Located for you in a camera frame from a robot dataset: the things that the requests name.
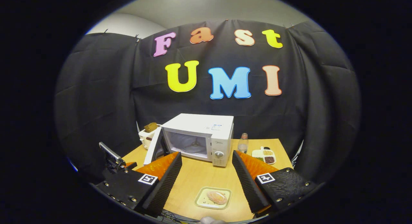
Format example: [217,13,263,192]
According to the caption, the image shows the pale green square plate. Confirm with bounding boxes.
[194,186,232,210]

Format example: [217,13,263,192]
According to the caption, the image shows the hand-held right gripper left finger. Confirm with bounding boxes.
[93,152,183,218]

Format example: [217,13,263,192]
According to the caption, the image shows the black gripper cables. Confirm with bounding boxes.
[159,210,200,224]

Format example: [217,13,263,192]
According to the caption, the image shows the black backdrop cloth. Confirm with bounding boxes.
[54,20,361,182]

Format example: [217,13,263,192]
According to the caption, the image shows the white microwave oven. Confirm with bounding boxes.
[143,113,234,168]

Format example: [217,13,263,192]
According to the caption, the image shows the pinkish bread roll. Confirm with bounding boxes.
[207,191,228,205]

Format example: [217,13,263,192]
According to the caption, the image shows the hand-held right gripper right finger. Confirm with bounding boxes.
[232,150,317,218]

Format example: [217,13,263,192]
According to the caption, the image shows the white toaster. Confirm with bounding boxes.
[138,127,161,150]

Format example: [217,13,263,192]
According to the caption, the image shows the clear plastic bottle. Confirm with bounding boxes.
[238,133,249,154]

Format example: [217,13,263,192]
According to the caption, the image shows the white compartment snack tray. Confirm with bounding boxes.
[252,146,276,165]

